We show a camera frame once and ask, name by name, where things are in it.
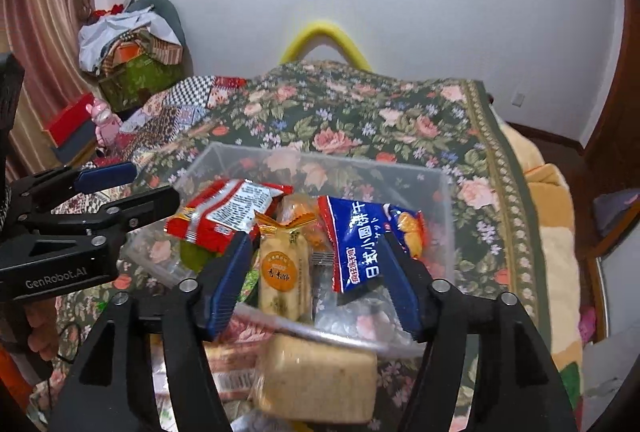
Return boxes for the clear bag orange pastries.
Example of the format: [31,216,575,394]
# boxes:
[277,192,332,253]

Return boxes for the pink plush toy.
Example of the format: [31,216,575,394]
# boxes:
[86,98,122,148]

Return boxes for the pile of clothes and bags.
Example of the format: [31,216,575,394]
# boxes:
[77,0,186,112]

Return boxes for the patchwork quilt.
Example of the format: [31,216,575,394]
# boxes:
[52,74,249,213]

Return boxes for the red white snack packet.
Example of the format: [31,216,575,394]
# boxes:
[165,178,294,253]

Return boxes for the beige rice cracker block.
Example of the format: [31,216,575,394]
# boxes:
[252,334,378,424]

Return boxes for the green round candy container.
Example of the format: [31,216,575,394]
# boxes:
[179,240,220,274]

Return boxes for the yellow foam arch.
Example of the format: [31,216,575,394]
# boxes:
[279,20,372,72]

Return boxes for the white wall socket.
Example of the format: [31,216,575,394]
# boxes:
[511,92,525,108]

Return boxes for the caramel puffed rice pack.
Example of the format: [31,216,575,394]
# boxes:
[150,334,271,402]

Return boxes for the orange label biscuit pack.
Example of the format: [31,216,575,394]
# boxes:
[256,214,312,322]

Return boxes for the yellow beige blanket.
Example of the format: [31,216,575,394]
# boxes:
[501,123,582,409]

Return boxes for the wooden door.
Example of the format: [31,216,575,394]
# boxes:
[584,0,640,196]

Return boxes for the striped red curtain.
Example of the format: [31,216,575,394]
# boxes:
[1,0,96,179]

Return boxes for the red box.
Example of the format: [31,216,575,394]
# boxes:
[44,92,94,148]

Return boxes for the floral green bedspread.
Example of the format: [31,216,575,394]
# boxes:
[54,61,551,431]

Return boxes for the blue round cracker bag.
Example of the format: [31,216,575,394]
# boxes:
[318,196,430,293]

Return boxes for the clear plastic storage bin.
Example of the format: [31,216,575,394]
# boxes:
[121,140,457,361]

